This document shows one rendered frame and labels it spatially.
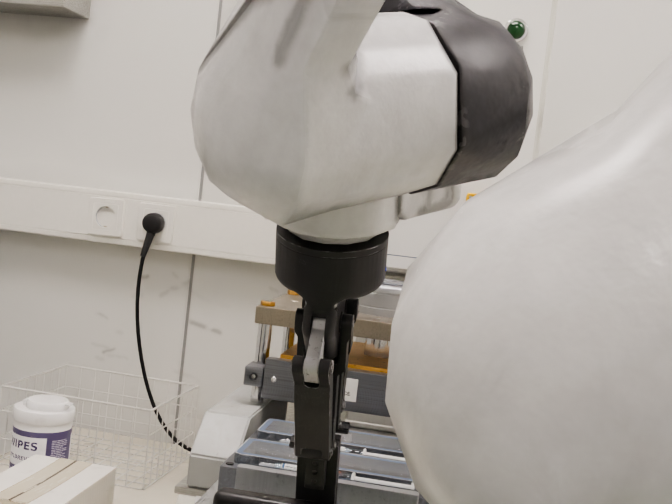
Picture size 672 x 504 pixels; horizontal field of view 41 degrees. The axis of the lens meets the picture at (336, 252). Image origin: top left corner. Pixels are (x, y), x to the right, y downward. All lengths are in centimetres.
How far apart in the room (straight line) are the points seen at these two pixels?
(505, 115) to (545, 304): 28
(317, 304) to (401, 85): 20
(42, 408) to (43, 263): 53
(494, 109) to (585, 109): 116
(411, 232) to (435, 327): 98
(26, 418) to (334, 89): 104
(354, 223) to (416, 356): 33
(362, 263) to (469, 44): 17
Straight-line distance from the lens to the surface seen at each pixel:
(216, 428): 96
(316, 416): 61
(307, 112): 39
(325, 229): 55
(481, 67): 46
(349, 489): 75
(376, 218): 56
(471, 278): 21
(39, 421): 137
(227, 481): 81
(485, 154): 47
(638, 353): 20
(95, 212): 174
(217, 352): 172
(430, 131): 44
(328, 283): 57
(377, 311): 104
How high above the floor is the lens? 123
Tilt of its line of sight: 3 degrees down
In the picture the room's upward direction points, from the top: 7 degrees clockwise
